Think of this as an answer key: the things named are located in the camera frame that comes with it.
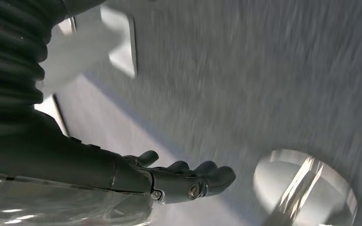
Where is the grey kiosk stand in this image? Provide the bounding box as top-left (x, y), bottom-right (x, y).
top-left (35, 4), bottom-right (138, 97)

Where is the chrome stanchion post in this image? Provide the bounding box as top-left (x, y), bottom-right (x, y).
top-left (253, 149), bottom-right (358, 226)

